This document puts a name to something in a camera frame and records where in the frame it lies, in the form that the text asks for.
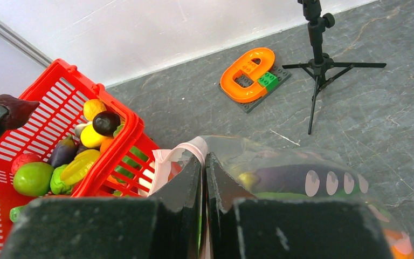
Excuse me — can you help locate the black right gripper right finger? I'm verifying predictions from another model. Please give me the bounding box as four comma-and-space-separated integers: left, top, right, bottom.
204, 153, 392, 258

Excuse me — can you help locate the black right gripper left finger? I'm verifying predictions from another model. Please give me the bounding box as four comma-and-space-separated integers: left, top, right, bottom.
0, 157, 202, 258

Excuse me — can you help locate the dark red passion fruit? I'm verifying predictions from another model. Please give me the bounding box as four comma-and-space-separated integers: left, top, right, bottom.
0, 94, 40, 130

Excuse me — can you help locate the clear dotted zip bag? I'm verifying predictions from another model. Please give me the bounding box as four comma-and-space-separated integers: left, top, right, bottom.
139, 135, 414, 259

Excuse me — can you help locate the green toy bell pepper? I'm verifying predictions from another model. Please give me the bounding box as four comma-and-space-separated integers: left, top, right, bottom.
113, 146, 149, 183

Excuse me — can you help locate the red strawberry toy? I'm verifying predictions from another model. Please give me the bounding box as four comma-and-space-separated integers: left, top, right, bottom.
11, 153, 42, 175

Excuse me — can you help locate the red plastic shopping basket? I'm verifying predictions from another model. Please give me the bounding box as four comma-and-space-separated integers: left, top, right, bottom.
0, 59, 157, 251

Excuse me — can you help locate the green toy apple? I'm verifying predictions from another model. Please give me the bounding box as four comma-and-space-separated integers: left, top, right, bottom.
13, 162, 54, 197

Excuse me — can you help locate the purple toy fig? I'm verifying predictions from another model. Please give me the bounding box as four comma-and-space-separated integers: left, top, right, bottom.
47, 134, 77, 168

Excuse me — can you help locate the white toy garlic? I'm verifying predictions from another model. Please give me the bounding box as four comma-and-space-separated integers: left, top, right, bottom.
74, 121, 92, 139

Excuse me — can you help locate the light green toy cabbage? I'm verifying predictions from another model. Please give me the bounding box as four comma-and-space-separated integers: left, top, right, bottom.
50, 164, 73, 195

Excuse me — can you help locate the yellow toy starfruit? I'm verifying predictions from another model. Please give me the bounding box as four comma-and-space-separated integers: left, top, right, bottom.
60, 149, 101, 186

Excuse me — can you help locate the yellow toy lemon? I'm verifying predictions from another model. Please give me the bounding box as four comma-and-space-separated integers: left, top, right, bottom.
80, 125, 109, 148

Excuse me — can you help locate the orange yellow round fruit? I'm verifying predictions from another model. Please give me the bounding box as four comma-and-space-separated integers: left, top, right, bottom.
83, 99, 107, 121

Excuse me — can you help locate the dark avocado toy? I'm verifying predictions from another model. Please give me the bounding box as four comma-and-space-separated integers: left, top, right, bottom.
92, 111, 121, 137

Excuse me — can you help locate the orange letter e block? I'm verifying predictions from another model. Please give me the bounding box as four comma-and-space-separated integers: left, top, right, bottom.
220, 47, 279, 103

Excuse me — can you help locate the black microphone tripod stand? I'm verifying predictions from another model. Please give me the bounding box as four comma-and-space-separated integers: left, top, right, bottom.
282, 0, 387, 135

